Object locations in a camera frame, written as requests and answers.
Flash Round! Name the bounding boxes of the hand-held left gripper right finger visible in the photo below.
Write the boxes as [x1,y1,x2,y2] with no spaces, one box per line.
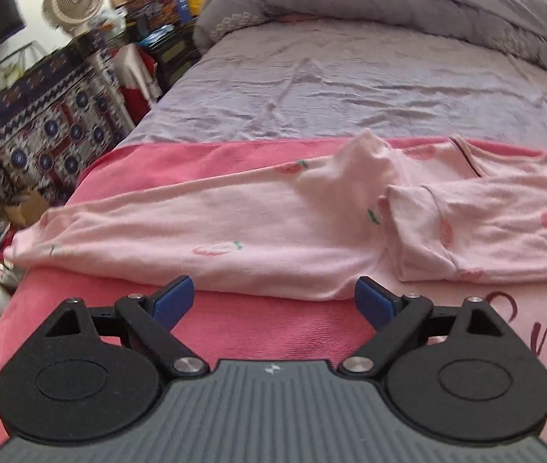
[338,276,504,378]

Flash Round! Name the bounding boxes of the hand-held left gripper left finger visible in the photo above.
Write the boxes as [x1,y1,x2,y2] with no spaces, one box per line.
[43,275,210,378]

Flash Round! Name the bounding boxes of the pink strawberry print pajama top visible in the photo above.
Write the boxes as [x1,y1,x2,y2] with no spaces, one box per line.
[6,132,547,444]

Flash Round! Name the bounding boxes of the pink towel blanket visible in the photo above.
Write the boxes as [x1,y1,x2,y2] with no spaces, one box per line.
[0,137,547,449]

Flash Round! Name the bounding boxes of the cardboard box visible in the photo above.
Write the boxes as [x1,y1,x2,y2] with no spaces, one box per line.
[3,190,50,227]

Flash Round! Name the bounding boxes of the lilac bed sheet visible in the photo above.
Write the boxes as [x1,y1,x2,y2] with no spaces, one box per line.
[124,17,547,165]

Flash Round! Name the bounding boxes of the blue red patterned cloth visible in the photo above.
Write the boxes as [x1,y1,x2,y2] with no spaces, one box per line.
[0,48,134,203]

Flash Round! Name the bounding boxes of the red and white cloth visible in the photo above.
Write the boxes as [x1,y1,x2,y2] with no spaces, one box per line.
[114,43,163,126]

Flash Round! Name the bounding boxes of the colourful printed box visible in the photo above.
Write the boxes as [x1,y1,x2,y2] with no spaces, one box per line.
[124,0,192,27]

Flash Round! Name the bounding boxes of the white desk fan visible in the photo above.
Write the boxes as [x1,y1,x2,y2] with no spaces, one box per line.
[42,0,113,37]

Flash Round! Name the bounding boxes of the black wire rack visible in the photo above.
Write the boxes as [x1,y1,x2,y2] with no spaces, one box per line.
[0,41,45,92]

